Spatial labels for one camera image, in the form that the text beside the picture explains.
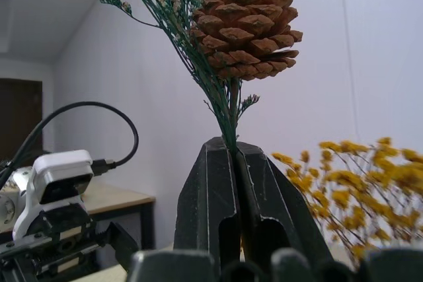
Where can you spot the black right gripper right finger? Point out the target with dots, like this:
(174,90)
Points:
(274,202)

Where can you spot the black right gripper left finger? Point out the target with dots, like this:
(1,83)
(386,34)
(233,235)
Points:
(205,196)

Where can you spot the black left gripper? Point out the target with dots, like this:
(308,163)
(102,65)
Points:
(66,249)

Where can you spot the pine cone green sprig bouquet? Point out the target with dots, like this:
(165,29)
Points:
(244,21)

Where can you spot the yellow dried flower bouquet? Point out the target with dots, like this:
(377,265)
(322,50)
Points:
(360,189)

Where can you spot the dark brown door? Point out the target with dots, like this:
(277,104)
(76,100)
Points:
(20,117)

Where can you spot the wooden desk with dark frame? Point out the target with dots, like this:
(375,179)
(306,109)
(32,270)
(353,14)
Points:
(115,201)

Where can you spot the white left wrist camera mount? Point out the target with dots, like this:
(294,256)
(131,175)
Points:
(62,168)

